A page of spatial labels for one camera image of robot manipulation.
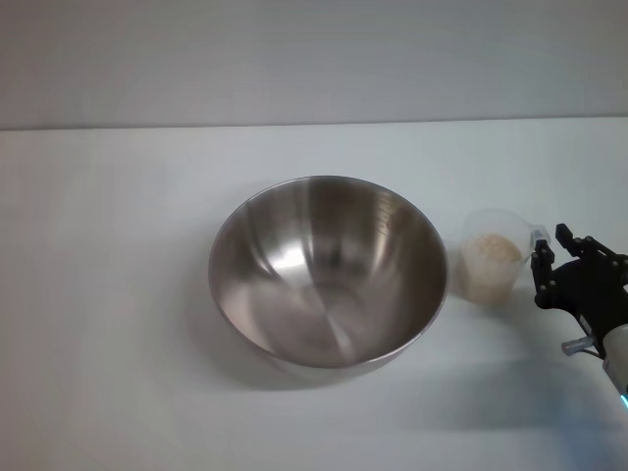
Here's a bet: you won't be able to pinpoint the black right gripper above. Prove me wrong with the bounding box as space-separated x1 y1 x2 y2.
530 223 628 340

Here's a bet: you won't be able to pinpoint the white rice grains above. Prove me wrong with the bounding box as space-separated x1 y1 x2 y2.
460 234 523 302

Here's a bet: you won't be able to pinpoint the clear plastic measuring cup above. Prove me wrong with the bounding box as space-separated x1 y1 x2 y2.
451 207 549 303

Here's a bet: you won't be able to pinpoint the stainless steel mixing bowl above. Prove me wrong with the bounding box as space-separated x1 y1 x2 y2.
207 174 450 384

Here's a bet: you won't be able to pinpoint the right wrist cable with connector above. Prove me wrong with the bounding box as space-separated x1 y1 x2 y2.
561 334 607 360

